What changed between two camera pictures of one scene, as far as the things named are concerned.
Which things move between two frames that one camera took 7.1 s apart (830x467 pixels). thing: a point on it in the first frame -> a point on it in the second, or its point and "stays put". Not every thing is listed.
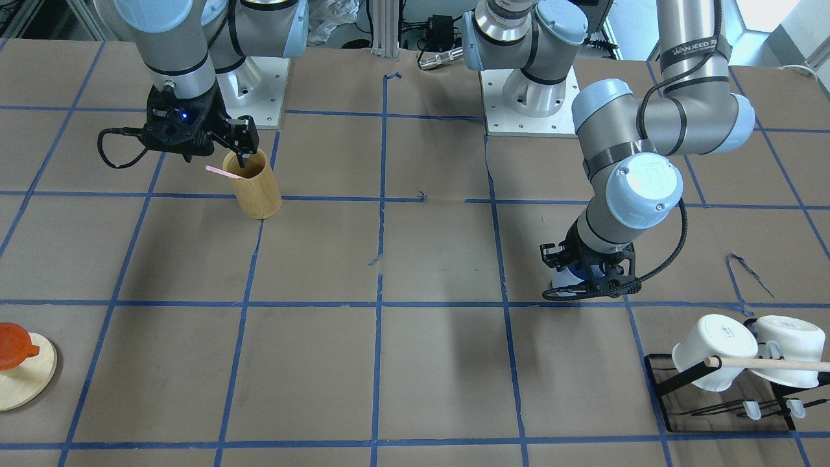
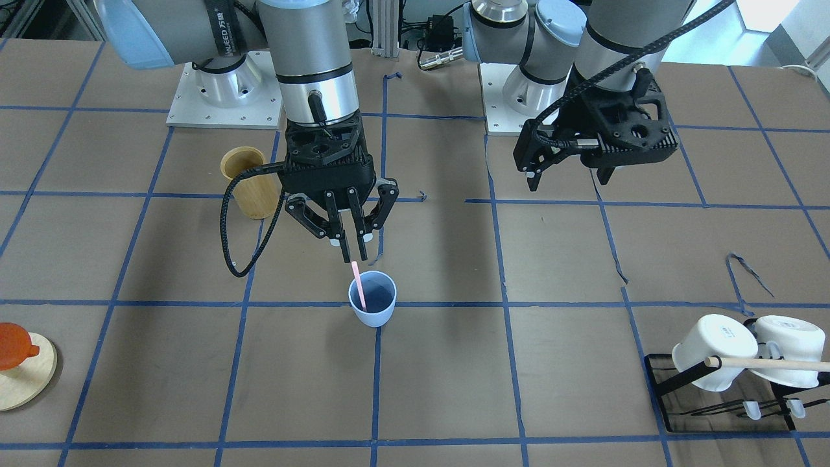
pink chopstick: x=223 y=172 -> x=359 y=285
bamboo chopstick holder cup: x=257 y=194 stays put
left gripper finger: x=577 y=292 -> x=604 y=174
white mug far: x=799 y=341 stays put
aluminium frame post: x=385 y=28 stays put
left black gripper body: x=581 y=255 -> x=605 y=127
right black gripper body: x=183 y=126 -> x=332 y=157
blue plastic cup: x=572 y=275 -> x=379 y=292
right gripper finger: x=243 y=138 -> x=387 y=194
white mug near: x=715 y=335 stays put
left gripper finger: x=552 y=255 -> x=537 y=148
